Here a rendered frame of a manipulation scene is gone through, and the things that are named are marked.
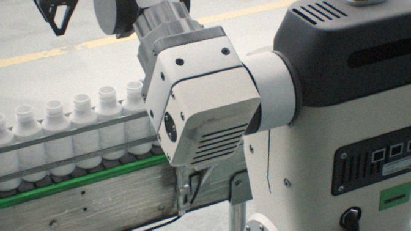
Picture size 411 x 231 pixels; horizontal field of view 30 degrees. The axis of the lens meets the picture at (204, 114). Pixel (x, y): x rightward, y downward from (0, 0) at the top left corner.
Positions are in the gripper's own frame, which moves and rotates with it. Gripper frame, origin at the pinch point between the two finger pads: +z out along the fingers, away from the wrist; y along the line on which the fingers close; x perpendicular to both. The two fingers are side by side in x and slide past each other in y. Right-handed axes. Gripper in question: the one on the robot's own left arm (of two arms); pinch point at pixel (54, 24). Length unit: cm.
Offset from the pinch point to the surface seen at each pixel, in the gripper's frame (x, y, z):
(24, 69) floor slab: 44, -259, 145
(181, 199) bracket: 25, -2, 49
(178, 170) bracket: 24.3, -2.8, 41.1
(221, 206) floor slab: 85, -100, 142
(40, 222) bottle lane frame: -5.8, -7.8, 48.4
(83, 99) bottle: 8.0, -14.8, 25.4
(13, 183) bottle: -9.7, -10.3, 38.4
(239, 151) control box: 34.7, 5.4, 34.2
